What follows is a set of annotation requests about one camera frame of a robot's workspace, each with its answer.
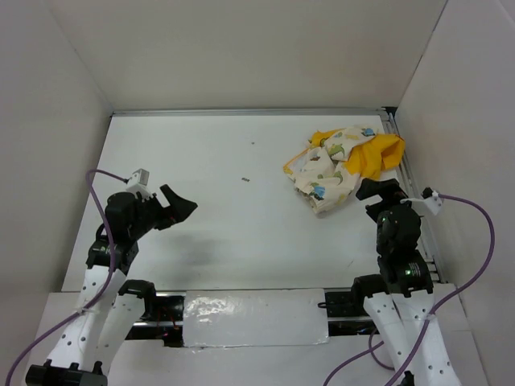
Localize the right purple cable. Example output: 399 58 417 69
323 194 496 386

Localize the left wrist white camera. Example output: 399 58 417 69
126 168 150 195

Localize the wrist white camera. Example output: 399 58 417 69
400 187 443 216
126 168 150 195

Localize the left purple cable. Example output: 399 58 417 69
0 169 130 386

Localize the yellow dinosaur print jacket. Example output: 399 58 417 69
283 125 406 215

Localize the white taped cover plate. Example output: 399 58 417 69
183 289 329 348

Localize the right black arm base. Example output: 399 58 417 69
317 288 375 338

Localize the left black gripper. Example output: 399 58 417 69
129 184 197 240

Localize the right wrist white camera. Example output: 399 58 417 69
400 187 443 216

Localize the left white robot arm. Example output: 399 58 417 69
25 183 198 385

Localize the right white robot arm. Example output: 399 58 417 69
351 179 460 385

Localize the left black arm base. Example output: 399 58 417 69
126 292 186 348

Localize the purple cable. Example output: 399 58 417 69
323 194 496 386
0 169 130 386

